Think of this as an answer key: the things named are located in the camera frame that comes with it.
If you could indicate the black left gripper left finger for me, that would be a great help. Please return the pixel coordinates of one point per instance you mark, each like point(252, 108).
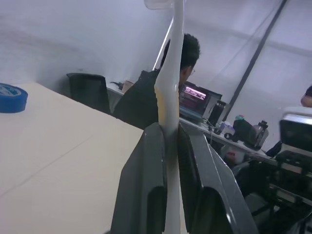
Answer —
point(143, 180)

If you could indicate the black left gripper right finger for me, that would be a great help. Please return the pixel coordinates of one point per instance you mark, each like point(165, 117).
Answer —
point(207, 185)

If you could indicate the white toothbrush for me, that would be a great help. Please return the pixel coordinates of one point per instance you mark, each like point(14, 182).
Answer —
point(171, 97)

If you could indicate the white desk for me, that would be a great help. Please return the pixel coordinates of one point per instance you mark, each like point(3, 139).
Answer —
point(234, 141)

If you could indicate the black bag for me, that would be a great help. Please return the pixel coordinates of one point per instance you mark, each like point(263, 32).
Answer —
point(243, 128)

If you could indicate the person in black shirt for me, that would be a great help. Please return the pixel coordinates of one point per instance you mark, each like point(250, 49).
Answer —
point(143, 102)

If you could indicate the open laptop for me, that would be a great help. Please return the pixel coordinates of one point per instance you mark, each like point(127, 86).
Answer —
point(195, 100)

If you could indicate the white and black machine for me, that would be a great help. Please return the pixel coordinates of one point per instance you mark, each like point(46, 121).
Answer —
point(292, 156)

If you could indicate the cardboard box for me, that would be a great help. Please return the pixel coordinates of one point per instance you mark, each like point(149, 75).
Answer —
point(128, 85)

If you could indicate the black office chair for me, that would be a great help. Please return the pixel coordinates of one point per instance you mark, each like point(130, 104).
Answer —
point(90, 90)

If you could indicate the person at picture edge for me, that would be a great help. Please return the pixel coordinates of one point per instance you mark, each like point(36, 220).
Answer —
point(307, 97)

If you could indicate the black pole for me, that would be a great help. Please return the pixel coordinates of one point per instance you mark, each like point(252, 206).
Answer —
point(260, 48)

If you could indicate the blue tape roll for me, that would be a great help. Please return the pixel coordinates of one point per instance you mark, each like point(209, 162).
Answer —
point(9, 97)

